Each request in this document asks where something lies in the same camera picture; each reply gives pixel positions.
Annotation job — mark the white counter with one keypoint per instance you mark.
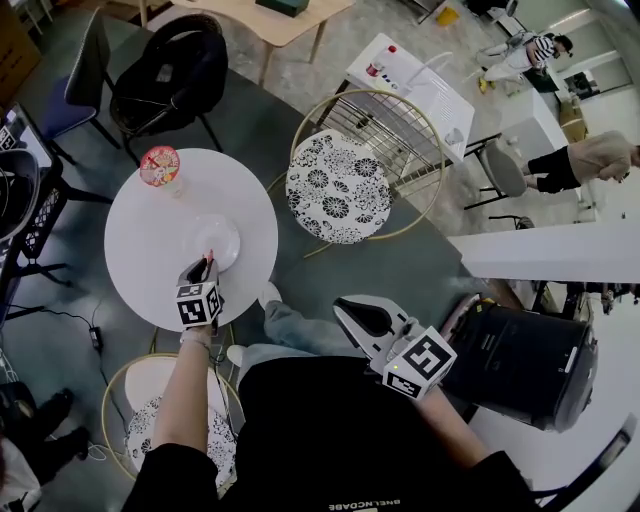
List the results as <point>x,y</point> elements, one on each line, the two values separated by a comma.
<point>550,250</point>

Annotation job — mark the white cabinet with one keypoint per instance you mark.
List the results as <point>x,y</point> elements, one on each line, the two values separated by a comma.
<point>430,95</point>

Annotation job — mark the black chair with black bag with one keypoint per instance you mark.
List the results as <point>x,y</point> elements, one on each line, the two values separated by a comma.
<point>170,75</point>

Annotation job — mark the black power adapter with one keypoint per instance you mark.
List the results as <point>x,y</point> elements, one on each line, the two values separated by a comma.
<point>95,336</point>

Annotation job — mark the white round plate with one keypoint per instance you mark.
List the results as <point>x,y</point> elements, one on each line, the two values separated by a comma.
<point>215,237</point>

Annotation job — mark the person's black shirt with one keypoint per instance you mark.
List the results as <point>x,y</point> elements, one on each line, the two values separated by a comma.
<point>320,440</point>

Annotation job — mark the green box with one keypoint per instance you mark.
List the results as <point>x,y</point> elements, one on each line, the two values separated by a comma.
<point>282,6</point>

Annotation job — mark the person's jeans legs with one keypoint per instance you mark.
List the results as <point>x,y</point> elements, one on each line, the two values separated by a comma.
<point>300,335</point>

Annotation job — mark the black plastic crate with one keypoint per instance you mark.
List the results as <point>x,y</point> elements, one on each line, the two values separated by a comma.
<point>42,215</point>

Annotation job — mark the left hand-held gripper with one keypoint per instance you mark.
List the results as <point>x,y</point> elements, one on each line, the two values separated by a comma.
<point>197,307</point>

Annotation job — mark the black curved chair back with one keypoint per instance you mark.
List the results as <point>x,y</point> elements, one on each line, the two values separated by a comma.
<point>600,460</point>

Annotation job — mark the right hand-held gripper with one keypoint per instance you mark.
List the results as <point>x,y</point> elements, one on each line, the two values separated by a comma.
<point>410,357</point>

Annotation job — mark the grey padded chair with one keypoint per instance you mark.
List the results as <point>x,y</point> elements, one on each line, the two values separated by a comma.
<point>505,170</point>

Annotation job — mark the black round bin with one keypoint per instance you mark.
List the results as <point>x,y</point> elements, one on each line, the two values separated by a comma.
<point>525,360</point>

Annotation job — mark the instant noodle cup red lid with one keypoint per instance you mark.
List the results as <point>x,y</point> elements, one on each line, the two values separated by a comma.
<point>161,167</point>

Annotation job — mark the person's white shoe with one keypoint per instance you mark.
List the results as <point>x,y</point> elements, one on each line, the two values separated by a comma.
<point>270,294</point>
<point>237,354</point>

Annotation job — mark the person's left forearm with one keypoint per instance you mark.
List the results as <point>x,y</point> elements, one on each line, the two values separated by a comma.
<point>182,390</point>

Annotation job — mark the person's right forearm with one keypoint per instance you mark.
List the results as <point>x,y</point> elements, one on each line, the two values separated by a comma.
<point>450,430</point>

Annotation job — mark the light wooden table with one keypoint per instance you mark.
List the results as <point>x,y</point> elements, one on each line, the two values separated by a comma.
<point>260,22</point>

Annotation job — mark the blue padded chair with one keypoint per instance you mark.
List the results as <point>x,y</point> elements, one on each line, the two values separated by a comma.
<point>75,85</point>

